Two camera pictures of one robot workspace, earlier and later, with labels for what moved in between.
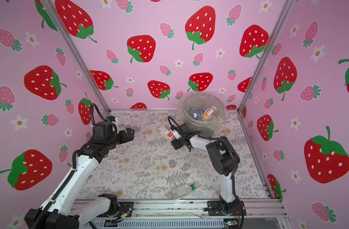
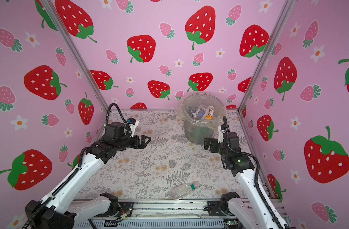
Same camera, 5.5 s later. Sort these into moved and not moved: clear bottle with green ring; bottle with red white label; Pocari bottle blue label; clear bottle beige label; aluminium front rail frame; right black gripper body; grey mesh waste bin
Moved: clear bottle beige label; Pocari bottle blue label; right black gripper body; bottle with red white label
Not moved: aluminium front rail frame; grey mesh waste bin; clear bottle with green ring
